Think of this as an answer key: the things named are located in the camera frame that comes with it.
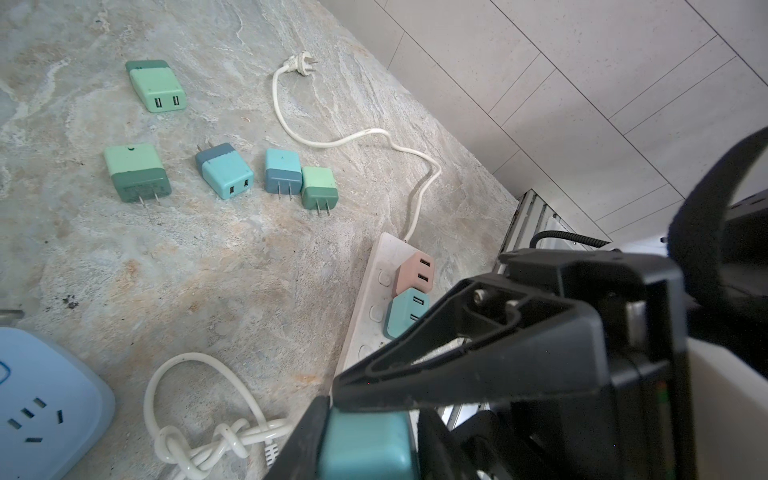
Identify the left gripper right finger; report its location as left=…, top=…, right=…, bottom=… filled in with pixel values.
left=417, top=409, right=478, bottom=480

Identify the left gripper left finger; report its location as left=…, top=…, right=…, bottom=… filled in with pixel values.
left=264, top=396, right=331, bottom=480

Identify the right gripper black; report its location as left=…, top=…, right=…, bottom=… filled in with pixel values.
left=332, top=251, right=696, bottom=479

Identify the pink plug adapter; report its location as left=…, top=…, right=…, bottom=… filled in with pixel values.
left=393, top=252, right=435, bottom=296

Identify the white long power strip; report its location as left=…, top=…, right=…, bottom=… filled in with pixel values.
left=335, top=233, right=422, bottom=375

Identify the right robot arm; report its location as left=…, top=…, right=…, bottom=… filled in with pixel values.
left=332, top=130, right=767, bottom=479

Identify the green plug adapter right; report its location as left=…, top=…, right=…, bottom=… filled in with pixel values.
left=301, top=166, right=339, bottom=215

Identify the teal blue plug adapter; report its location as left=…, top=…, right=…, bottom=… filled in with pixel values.
left=264, top=148, right=303, bottom=197

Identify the green plug adapter left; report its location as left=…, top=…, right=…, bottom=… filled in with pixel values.
left=103, top=144, right=172, bottom=203

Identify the light green plug adapter far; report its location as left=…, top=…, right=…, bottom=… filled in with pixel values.
left=125, top=60, right=187, bottom=113

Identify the blue square power socket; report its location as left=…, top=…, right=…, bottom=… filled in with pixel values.
left=1, top=327, right=115, bottom=479

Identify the white socket knotted cable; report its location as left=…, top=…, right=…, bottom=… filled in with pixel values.
left=142, top=352, right=295, bottom=480

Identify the aluminium rail frame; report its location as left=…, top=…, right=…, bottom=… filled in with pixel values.
left=499, top=189, right=609, bottom=254

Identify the power strip white cable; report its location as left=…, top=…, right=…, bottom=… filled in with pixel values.
left=271, top=51, right=443, bottom=244

